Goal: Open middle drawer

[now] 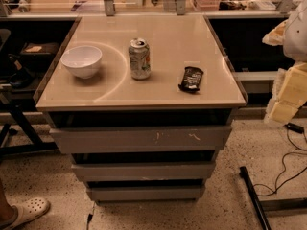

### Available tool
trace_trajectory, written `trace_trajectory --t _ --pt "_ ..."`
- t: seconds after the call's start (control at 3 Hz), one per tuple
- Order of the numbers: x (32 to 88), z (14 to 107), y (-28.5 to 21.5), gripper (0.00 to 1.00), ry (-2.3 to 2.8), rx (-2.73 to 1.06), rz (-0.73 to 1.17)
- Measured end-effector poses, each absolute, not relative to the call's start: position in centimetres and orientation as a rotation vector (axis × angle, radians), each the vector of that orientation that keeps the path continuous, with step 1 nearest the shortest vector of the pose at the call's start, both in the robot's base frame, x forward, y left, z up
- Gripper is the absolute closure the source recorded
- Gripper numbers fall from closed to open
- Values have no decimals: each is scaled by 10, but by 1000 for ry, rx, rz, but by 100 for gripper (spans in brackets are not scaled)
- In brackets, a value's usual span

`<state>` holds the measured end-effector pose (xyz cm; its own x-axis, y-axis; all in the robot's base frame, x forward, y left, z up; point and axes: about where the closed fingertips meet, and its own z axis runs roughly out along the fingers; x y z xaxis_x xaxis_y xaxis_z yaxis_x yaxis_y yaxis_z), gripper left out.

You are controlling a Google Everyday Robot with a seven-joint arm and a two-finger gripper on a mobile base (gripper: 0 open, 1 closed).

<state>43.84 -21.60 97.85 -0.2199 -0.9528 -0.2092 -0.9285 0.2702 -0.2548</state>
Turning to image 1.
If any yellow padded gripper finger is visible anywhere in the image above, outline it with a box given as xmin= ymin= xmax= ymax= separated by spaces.
xmin=264 ymin=62 xmax=307 ymax=125

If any grey drawer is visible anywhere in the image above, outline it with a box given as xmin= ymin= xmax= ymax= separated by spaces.
xmin=50 ymin=126 xmax=232 ymax=153
xmin=72 ymin=162 xmax=215 ymax=182
xmin=86 ymin=186 xmax=204 ymax=201

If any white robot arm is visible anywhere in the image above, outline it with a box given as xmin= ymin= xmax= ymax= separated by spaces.
xmin=262 ymin=0 xmax=307 ymax=127

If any drawer cabinet with beige top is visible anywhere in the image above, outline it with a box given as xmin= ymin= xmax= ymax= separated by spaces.
xmin=35 ymin=15 xmax=247 ymax=202

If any grey top drawer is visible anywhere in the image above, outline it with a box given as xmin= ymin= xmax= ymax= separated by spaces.
xmin=50 ymin=126 xmax=232 ymax=153

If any grey bottom drawer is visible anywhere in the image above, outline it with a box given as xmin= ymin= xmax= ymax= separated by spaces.
xmin=86 ymin=186 xmax=204 ymax=201

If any black snack bar wrapper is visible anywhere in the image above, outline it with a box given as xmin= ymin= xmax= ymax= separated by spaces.
xmin=178 ymin=66 xmax=203 ymax=93

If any crushed silver soda can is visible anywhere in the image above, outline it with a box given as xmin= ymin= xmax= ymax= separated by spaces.
xmin=129 ymin=38 xmax=151 ymax=80

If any white ceramic bowl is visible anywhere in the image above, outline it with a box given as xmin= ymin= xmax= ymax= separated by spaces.
xmin=60 ymin=45 xmax=103 ymax=79

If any black metal stand left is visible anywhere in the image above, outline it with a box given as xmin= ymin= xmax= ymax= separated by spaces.
xmin=0 ymin=83 xmax=59 ymax=156

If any black bag on shelf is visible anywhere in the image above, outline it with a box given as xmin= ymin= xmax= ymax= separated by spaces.
xmin=9 ymin=54 xmax=34 ymax=88

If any white perforated clog shoe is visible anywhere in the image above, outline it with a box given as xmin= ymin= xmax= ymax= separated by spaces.
xmin=0 ymin=197 xmax=50 ymax=230

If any black power adapter with cable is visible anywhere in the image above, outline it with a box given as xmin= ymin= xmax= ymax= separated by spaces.
xmin=255 ymin=123 xmax=307 ymax=197

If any black metal floor frame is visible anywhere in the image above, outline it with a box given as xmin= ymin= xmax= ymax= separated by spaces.
xmin=239 ymin=166 xmax=307 ymax=230

